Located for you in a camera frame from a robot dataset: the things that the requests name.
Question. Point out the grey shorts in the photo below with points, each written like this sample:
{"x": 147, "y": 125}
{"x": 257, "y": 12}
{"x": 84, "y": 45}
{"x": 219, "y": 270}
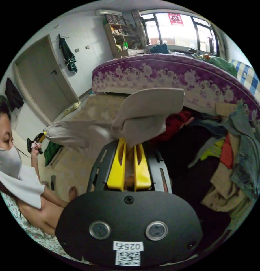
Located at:
{"x": 151, "y": 105}

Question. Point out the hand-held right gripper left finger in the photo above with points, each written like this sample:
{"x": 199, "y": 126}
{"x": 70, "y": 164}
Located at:
{"x": 116, "y": 169}

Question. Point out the hanging black garment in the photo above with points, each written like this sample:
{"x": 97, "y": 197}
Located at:
{"x": 13, "y": 93}

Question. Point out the dark teal clothes heap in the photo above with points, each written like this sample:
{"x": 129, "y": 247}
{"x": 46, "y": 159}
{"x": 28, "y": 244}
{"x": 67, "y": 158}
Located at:
{"x": 159, "y": 49}

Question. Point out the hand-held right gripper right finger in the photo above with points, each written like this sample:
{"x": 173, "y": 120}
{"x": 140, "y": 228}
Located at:
{"x": 142, "y": 169}

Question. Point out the person's left hand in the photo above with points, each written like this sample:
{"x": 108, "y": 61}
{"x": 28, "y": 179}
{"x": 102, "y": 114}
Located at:
{"x": 36, "y": 149}

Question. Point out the blue checked cloth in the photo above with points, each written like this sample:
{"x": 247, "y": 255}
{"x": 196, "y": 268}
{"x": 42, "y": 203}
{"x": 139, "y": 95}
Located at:
{"x": 247, "y": 74}

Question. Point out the beige door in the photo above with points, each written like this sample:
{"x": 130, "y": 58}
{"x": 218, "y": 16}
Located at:
{"x": 43, "y": 78}

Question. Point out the person's body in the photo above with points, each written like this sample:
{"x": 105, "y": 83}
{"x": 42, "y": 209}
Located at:
{"x": 7, "y": 161}

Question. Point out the pale slipper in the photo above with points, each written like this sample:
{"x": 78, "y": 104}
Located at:
{"x": 67, "y": 111}
{"x": 75, "y": 104}

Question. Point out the green cloth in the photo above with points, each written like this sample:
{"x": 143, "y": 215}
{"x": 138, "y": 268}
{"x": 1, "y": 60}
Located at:
{"x": 51, "y": 151}

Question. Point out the curtain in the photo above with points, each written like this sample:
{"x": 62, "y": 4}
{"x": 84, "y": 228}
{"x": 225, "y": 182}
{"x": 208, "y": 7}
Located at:
{"x": 140, "y": 27}

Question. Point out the person's left forearm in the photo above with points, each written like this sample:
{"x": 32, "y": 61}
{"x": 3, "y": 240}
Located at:
{"x": 37, "y": 169}

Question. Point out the bed with purple floral sheet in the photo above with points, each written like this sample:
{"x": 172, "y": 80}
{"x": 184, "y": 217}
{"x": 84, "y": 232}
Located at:
{"x": 164, "y": 69}

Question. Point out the window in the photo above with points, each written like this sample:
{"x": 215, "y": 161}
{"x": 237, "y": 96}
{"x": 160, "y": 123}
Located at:
{"x": 176, "y": 31}

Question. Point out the wooden shelf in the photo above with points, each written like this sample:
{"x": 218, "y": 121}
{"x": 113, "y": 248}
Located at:
{"x": 119, "y": 36}

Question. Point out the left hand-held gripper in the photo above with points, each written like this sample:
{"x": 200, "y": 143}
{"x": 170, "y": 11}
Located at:
{"x": 33, "y": 141}

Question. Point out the white air conditioner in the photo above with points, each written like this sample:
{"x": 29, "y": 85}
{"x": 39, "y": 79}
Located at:
{"x": 108, "y": 12}

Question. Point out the hanging green garment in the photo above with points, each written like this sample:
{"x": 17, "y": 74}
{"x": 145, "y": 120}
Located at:
{"x": 68, "y": 55}

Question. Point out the pile of clothes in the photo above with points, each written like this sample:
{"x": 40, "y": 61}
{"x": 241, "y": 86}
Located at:
{"x": 238, "y": 169}

